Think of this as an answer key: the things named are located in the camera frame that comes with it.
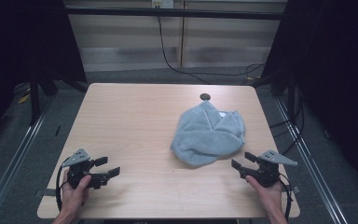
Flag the long black wall cable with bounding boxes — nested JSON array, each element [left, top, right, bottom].
[[156, 7, 266, 86]]

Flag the person's left hand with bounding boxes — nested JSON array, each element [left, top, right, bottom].
[[60, 170, 93, 217]]

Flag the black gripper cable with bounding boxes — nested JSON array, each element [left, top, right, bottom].
[[278, 172, 294, 222], [55, 157, 73, 213]]

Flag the white wall power outlet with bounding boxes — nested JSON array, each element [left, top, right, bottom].
[[151, 0, 175, 9]]

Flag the black horizontal frame bar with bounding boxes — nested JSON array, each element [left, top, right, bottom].
[[64, 7, 288, 21]]

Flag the black floor cables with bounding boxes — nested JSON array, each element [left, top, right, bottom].
[[268, 85, 306, 157]]

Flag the black metal stand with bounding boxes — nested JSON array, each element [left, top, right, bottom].
[[28, 69, 42, 126]]

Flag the aluminium floor rail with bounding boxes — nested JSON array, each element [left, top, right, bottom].
[[274, 97, 348, 224], [0, 99, 55, 224]]

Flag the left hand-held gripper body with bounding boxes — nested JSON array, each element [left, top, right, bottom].
[[61, 148, 110, 190]]

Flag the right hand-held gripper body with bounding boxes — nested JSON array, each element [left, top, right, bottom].
[[239, 149, 298, 189]]

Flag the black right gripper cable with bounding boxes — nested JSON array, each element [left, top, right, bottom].
[[278, 172, 294, 222]]

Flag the black curtain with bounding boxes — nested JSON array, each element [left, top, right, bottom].
[[251, 0, 358, 195], [0, 0, 89, 153]]

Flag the light blue terry towel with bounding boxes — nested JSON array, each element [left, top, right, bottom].
[[170, 101, 246, 167]]

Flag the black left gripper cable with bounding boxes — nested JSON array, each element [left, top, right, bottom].
[[55, 157, 73, 213]]

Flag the person's right hand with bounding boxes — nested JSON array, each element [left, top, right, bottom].
[[245, 175, 285, 216]]

